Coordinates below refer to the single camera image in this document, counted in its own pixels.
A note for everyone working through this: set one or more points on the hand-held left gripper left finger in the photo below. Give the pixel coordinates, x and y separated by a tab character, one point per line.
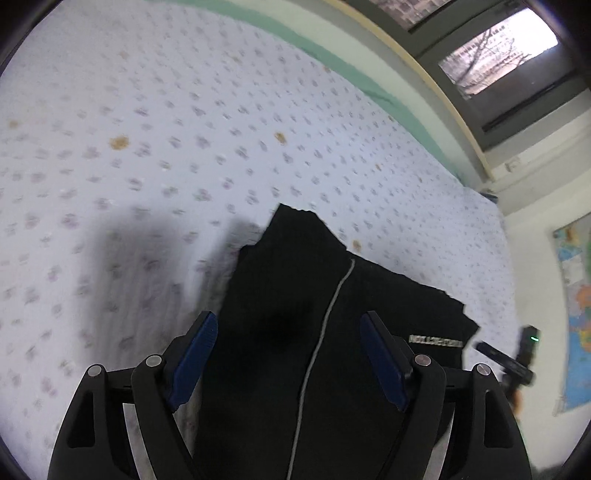
191	360

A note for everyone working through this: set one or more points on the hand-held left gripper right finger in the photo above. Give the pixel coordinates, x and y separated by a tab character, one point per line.
385	362

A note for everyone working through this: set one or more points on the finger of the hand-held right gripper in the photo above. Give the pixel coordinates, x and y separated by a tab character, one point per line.
496	355

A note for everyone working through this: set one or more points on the black hooded jacket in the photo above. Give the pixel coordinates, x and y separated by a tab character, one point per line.
286	323

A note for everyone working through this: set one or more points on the white dotted bed sheet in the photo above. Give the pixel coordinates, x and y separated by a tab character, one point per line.
184	138

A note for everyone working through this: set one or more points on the beige window sill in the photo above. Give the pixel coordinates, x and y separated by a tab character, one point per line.
443	92

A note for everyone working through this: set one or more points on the dark framed window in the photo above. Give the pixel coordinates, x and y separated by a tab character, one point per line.
498	50

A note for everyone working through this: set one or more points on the colourful wall map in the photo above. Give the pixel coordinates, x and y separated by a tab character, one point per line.
579	323

